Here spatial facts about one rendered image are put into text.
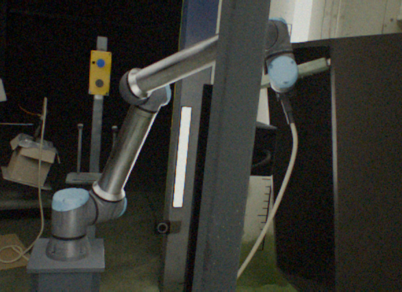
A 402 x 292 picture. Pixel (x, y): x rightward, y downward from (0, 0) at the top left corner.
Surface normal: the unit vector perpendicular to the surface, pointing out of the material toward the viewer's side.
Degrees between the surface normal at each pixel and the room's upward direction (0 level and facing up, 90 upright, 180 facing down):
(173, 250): 90
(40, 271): 90
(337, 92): 90
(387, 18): 90
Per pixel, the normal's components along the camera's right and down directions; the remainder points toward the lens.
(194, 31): 0.25, 0.18
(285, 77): -0.18, 0.04
